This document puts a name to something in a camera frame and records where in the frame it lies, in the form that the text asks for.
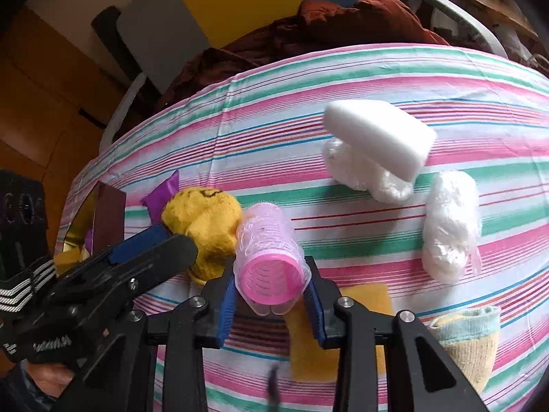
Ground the brown quilt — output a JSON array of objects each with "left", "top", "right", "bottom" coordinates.
[{"left": 152, "top": 0, "right": 451, "bottom": 114}]

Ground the grey yellow blue sofa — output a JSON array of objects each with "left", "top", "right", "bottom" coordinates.
[{"left": 100, "top": 0, "right": 511, "bottom": 153}]

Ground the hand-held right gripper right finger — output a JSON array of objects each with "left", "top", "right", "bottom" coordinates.
[{"left": 302, "top": 257, "right": 490, "bottom": 412}]

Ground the cream knitted sock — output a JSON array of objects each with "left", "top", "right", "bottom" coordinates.
[{"left": 429, "top": 306, "right": 502, "bottom": 393}]

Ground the white plastic bag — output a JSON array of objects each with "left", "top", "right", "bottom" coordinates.
[
  {"left": 323, "top": 137, "right": 414, "bottom": 204},
  {"left": 421, "top": 171, "right": 483, "bottom": 285}
]

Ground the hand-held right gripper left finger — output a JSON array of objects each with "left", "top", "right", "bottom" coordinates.
[{"left": 83, "top": 272, "right": 241, "bottom": 412}]

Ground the wooden wardrobe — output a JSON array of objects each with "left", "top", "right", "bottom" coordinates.
[{"left": 0, "top": 6, "right": 129, "bottom": 232}]

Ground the white sponge block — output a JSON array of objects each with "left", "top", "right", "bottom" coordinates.
[{"left": 324, "top": 100, "right": 437, "bottom": 183}]

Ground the wooden desk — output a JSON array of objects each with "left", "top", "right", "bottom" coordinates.
[{"left": 409, "top": 0, "right": 539, "bottom": 39}]

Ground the pink hair roller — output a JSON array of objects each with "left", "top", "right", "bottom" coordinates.
[{"left": 234, "top": 203, "right": 310, "bottom": 316}]

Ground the yellow sock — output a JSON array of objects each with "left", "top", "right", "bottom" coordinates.
[{"left": 161, "top": 186, "right": 243, "bottom": 286}]

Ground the gold tin box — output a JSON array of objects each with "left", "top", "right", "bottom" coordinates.
[{"left": 56, "top": 180, "right": 127, "bottom": 275}]

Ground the person's left hand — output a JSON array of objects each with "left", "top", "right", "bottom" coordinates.
[{"left": 21, "top": 361, "right": 75, "bottom": 399}]

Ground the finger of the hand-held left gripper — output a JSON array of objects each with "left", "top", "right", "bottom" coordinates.
[
  {"left": 122, "top": 235, "right": 199, "bottom": 296},
  {"left": 107, "top": 224, "right": 171, "bottom": 266}
]

